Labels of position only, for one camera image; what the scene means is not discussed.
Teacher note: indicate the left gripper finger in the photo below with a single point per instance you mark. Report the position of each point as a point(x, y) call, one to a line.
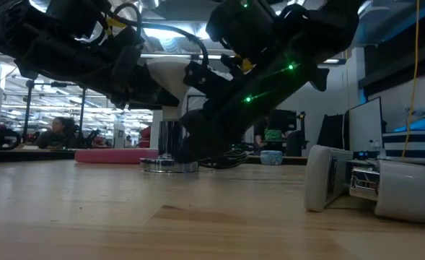
point(154, 99)

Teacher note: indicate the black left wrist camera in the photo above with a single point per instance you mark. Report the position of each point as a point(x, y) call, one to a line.
point(127, 76)

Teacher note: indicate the black metal stand frame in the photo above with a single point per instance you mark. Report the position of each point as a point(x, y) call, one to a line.
point(83, 115)

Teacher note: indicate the pink box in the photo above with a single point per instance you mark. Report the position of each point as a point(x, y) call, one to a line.
point(114, 156)

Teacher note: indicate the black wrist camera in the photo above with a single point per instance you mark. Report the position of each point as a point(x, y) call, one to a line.
point(127, 76)
point(208, 81)

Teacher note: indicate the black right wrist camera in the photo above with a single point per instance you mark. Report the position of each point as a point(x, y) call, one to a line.
point(208, 81)

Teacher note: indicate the blue patterned cup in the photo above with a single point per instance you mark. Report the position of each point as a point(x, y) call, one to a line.
point(271, 158)

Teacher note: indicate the blue white striped cloth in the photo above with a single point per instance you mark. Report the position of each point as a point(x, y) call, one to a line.
point(414, 144)

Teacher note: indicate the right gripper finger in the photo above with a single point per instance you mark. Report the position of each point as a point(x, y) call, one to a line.
point(212, 141)

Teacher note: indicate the long tube light fixture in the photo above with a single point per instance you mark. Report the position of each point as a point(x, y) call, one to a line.
point(169, 56)

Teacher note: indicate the white flood lightbulb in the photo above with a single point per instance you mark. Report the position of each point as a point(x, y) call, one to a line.
point(169, 76)

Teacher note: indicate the black monitor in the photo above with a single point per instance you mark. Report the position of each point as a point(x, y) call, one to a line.
point(331, 131)

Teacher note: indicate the black aluminium table frame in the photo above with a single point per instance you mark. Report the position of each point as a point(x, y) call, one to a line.
point(17, 155)

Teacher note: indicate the person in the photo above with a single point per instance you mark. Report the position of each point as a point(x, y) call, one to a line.
point(55, 135)
point(271, 134)

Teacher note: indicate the chrome lamp base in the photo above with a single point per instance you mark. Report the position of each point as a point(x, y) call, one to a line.
point(167, 166)

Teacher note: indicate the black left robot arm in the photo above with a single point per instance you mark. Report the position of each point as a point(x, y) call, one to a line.
point(13, 29)

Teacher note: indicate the white-screen monitor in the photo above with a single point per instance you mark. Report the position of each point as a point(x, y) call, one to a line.
point(365, 124)

